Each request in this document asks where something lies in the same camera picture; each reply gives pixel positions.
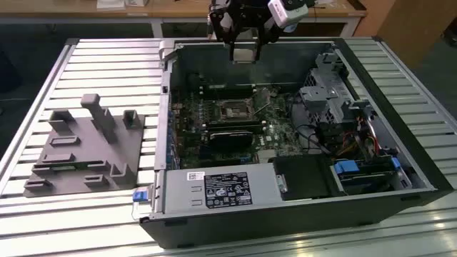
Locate black graphics card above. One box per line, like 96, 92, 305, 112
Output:
208, 130, 253, 150

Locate square CPU chip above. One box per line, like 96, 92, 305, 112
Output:
233, 49, 257, 64

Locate grey power supply unit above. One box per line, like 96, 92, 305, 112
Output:
163, 164, 283, 214

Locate blue disk carrier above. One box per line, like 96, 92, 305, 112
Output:
333, 159, 397, 192

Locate small silver heat sink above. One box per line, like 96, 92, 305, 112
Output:
257, 149, 277, 163

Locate grey parts rack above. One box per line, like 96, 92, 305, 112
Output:
23, 93, 147, 199

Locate CPU socket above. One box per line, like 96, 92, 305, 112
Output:
220, 99, 256, 120

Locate black drive bay cover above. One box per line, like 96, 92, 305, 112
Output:
273, 156, 339, 201

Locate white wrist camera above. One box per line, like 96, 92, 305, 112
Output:
267, 0, 311, 28

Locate black RAM stick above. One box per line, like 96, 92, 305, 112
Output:
207, 119, 261, 127
207, 125, 263, 133

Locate brown wooden cabinet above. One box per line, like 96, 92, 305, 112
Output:
353, 0, 457, 70

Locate grey metal disk cage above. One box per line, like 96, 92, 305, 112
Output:
297, 52, 372, 124

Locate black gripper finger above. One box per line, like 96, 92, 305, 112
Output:
209, 10, 237, 63
253, 25, 283, 63

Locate blue plug connector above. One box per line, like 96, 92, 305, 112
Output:
132, 188, 152, 203

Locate green RAM stick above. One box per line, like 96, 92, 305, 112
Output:
50, 163, 91, 171

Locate white box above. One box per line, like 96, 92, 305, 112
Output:
96, 0, 127, 12

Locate black wire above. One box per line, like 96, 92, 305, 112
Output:
295, 124, 333, 156

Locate orange and yellow wires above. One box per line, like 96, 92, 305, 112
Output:
335, 133, 380, 159

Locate green motherboard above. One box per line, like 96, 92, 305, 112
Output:
169, 85, 312, 171

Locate wooden desk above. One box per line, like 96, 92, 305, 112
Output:
0, 0, 369, 38

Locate black open PC case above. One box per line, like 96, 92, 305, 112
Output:
139, 37, 455, 250

